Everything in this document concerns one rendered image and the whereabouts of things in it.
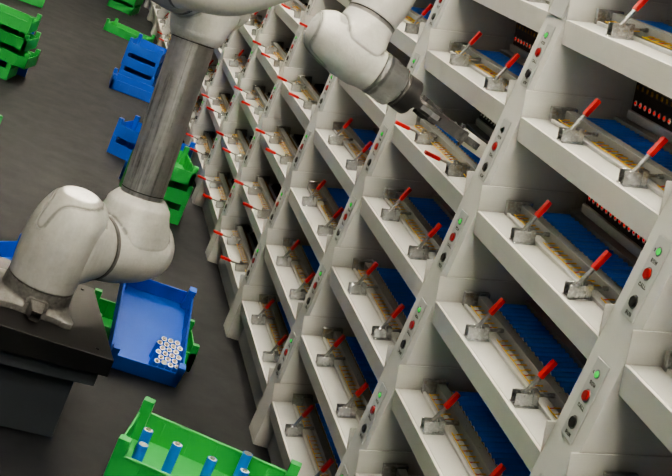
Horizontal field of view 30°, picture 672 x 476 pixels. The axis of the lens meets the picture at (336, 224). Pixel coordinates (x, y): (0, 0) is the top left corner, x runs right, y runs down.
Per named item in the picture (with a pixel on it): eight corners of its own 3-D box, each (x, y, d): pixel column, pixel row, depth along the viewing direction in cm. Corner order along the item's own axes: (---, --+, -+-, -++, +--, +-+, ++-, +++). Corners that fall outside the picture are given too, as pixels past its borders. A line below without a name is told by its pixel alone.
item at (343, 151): (352, 202, 315) (360, 149, 311) (313, 142, 371) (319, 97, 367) (429, 208, 319) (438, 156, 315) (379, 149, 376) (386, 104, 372)
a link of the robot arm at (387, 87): (383, 47, 245) (406, 64, 247) (355, 85, 246) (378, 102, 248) (394, 56, 236) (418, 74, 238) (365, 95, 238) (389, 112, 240)
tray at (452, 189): (459, 218, 245) (467, 171, 242) (391, 141, 302) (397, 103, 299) (556, 226, 249) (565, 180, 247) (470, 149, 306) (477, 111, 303)
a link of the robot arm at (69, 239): (-7, 257, 276) (33, 170, 271) (56, 263, 291) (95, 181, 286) (33, 295, 267) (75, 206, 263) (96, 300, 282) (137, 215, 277)
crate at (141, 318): (175, 387, 333) (186, 370, 328) (103, 365, 327) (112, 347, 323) (187, 305, 355) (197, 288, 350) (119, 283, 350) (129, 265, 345)
